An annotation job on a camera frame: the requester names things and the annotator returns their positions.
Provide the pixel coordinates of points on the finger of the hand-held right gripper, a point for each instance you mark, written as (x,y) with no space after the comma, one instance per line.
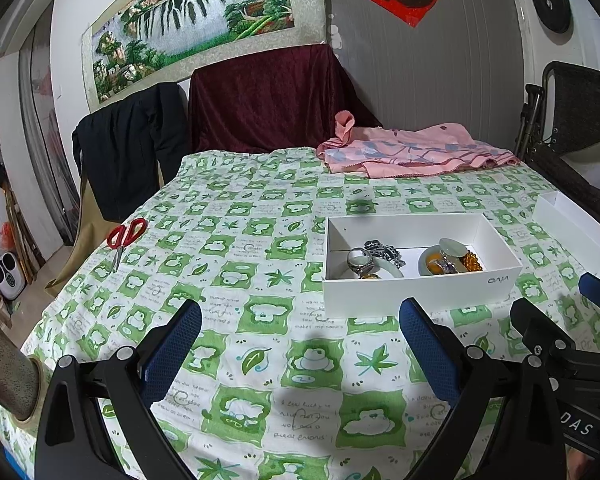
(597,292)
(540,327)

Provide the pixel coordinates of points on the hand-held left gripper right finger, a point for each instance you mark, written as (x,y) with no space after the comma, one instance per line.
(425,350)

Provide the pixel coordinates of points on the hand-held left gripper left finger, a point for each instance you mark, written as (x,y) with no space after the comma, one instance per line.
(175,355)

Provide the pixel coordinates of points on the white cardboard box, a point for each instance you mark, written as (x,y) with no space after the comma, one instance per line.
(420,295)

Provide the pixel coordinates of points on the white box lid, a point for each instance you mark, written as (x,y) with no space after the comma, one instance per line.
(570,220)

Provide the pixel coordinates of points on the white jade bangle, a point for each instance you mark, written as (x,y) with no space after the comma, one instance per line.
(392,272)

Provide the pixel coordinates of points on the pale green jade bangle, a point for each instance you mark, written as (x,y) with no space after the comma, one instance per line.
(422,262)

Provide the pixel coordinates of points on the orange stone pendant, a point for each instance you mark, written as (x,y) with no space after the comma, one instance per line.
(434,262)

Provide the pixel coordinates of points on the green patterned tablecloth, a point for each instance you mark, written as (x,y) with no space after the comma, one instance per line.
(280,260)

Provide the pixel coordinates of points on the tan cloth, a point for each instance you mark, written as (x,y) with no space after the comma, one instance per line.
(85,240)

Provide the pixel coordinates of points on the grey padded tube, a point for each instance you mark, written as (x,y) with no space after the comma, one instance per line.
(5,370)

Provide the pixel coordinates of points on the black folding chair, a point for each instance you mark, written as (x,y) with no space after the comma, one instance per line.
(580,110)

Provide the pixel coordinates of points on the white foot massager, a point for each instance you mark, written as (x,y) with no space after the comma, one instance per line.
(7,277)

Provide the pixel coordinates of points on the pink floral cloth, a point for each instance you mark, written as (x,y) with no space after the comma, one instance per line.
(405,152)

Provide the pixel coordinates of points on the orange plastic bag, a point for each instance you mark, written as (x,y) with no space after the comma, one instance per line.
(7,237)

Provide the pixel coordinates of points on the black garment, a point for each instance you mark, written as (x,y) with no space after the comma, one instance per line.
(125,150)

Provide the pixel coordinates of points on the dark red velvet cloth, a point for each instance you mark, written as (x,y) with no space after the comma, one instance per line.
(265,100)

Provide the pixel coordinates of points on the waterfall landscape wall painting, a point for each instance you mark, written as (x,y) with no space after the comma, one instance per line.
(195,5)

